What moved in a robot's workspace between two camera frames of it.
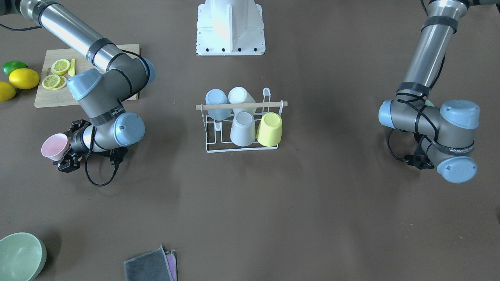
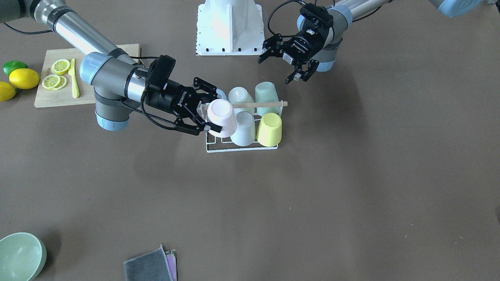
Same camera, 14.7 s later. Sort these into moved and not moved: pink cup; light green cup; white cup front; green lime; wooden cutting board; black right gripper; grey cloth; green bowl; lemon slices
Moved: pink cup; light green cup; black right gripper
Not moved: grey cloth; wooden cutting board; green bowl; green lime; lemon slices; white cup front
